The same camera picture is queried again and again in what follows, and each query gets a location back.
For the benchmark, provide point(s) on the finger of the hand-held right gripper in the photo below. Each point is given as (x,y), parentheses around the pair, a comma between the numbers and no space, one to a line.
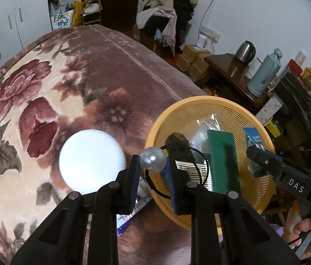
(263,160)

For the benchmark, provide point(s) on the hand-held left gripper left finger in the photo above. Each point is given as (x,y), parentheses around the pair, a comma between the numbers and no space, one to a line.
(134,182)

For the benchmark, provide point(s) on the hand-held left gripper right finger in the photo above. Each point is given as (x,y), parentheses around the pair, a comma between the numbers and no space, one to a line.
(173,187)

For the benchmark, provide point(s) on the blue patterned packet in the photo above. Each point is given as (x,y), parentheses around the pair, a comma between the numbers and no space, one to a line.
(252,138)

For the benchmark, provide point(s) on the cotton swabs pack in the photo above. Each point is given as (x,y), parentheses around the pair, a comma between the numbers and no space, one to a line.
(192,171)

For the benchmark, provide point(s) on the green scouring pad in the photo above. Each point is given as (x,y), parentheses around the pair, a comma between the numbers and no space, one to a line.
(221,160)

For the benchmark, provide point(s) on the blue wet wipes packet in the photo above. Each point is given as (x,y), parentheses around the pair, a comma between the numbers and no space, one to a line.
(123,223)

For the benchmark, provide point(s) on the black lace hair bow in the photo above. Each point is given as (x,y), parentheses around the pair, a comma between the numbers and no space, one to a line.
(177,143)

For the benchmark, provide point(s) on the clear plastic bag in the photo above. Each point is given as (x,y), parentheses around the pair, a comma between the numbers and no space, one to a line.
(199,138)

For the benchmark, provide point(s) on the yellow mesh basket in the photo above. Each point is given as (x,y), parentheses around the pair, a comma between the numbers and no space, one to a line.
(172,121)

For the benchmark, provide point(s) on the black cabinet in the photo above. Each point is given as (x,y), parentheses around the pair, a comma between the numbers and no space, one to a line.
(304,102)

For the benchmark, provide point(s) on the grey-blue thermos flask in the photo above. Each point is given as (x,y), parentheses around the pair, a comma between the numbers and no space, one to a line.
(263,74)

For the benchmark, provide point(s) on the white mug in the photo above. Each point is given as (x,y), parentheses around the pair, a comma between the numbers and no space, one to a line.
(253,69)

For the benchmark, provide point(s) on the gold ornament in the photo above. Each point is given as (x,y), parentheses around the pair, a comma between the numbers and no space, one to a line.
(310,76)

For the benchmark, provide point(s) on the red box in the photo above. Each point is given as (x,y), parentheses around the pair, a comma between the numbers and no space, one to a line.
(295,66)

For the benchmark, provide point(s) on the dark wooden table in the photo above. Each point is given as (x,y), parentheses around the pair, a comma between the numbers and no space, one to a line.
(227,66)

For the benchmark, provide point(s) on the steel electric kettle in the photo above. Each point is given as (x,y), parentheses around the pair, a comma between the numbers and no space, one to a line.
(245,52)

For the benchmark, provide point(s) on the stack of cardboard boxes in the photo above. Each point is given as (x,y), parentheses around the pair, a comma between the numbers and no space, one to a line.
(192,60)

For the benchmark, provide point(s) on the white cylinder device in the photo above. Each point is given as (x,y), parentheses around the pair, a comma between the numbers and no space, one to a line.
(202,41)

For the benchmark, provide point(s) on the wooden stool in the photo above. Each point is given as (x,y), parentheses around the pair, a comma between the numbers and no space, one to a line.
(92,19)

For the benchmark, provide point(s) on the pile of clothes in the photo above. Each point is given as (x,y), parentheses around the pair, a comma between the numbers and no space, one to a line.
(166,8)

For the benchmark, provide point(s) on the yellow cloth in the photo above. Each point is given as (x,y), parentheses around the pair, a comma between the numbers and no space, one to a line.
(76,13)

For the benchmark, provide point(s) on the printed paper bag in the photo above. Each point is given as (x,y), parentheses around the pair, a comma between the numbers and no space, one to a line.
(61,19)

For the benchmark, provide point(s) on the dark wooden door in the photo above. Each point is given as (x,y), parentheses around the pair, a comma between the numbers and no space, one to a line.
(116,2)

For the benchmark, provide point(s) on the white shoe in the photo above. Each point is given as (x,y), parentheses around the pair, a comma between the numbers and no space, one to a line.
(91,7)

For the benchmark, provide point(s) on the white cabinet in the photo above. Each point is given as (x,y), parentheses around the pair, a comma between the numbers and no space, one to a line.
(31,11)

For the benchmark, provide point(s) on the white wall socket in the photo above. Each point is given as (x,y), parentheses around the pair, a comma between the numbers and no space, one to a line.
(213,35)

